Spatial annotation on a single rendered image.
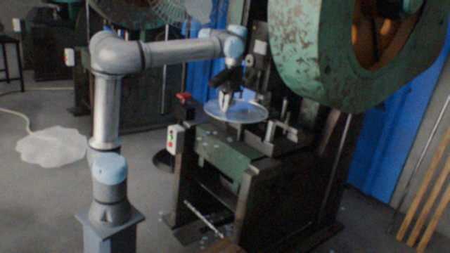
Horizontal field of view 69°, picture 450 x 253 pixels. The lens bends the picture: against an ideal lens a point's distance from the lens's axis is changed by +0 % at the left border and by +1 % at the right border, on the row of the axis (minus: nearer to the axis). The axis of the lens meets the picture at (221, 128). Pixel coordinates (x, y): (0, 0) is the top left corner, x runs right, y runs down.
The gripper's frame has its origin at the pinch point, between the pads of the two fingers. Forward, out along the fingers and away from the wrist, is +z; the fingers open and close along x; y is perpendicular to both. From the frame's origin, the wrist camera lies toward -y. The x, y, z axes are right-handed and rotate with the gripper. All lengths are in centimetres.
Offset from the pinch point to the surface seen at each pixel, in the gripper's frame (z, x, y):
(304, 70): -29, -41, -7
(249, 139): 12.6, -8.6, 10.5
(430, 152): 31, -47, 140
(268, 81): -13.8, -7.4, 17.4
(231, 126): 9.3, 0.8, 7.5
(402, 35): -40, -42, 52
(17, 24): 23, 370, -12
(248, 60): -20.1, 4.1, 15.0
